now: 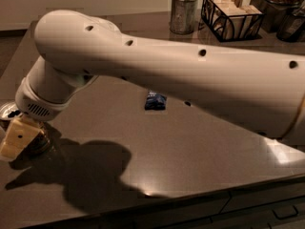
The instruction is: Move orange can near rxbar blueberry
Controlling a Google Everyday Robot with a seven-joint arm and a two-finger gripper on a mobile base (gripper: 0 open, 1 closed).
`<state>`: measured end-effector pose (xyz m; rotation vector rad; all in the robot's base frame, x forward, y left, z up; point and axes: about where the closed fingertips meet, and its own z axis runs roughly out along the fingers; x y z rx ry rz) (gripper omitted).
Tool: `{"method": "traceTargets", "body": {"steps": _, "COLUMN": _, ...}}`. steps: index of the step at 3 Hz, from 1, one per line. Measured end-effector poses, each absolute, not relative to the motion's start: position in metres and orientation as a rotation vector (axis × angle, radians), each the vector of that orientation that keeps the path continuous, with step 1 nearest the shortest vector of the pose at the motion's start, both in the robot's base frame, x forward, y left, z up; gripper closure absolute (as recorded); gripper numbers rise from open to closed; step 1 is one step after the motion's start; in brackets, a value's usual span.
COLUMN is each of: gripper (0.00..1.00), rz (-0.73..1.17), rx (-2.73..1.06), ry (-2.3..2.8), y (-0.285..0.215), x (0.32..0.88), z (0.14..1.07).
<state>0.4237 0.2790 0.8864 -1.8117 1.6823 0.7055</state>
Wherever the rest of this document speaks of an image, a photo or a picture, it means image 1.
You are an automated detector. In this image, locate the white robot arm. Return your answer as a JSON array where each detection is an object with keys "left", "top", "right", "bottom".
[{"left": 0, "top": 10, "right": 305, "bottom": 161}]

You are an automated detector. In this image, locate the blue RXBAR blueberry wrapper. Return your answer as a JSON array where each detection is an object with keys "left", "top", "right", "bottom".
[{"left": 144, "top": 91, "right": 167, "bottom": 111}]

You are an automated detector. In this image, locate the black wire napkin basket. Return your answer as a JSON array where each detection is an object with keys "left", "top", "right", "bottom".
[{"left": 201, "top": 0, "right": 264, "bottom": 42}]

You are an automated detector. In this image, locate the black stand under jar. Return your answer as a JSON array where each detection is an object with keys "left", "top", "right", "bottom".
[{"left": 250, "top": 0, "right": 305, "bottom": 42}]

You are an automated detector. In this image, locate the black drawer handle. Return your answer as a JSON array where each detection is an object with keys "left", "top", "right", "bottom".
[{"left": 273, "top": 205, "right": 299, "bottom": 220}]

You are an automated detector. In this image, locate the white gripper with vents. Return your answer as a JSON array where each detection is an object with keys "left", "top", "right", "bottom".
[{"left": 0, "top": 77, "right": 70, "bottom": 160}]

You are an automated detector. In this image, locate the metal cup of stirrers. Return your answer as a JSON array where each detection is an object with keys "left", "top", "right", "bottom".
[{"left": 170, "top": 0, "right": 198, "bottom": 34}]

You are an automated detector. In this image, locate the orange LaCroix can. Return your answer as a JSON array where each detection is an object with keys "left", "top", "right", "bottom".
[{"left": 0, "top": 100, "right": 53, "bottom": 155}]

